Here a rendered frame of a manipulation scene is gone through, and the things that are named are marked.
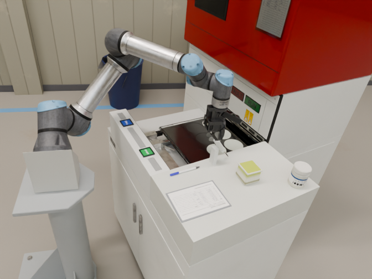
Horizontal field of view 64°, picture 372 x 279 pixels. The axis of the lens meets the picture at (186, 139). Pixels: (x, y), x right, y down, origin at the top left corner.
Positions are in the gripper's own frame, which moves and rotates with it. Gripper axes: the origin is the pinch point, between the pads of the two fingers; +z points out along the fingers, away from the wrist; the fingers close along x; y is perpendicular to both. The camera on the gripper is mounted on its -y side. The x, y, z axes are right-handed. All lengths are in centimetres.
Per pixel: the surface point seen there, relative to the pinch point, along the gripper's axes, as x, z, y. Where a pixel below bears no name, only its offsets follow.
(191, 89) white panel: -71, 8, -9
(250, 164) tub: 22.0, -4.1, -5.9
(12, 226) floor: -53, 99, 119
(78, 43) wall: -255, 38, 71
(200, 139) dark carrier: -15.3, 9.0, 2.5
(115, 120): -30, 3, 45
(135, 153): -1.6, 3.0, 38.3
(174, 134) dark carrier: -21.8, 9.0, 15.4
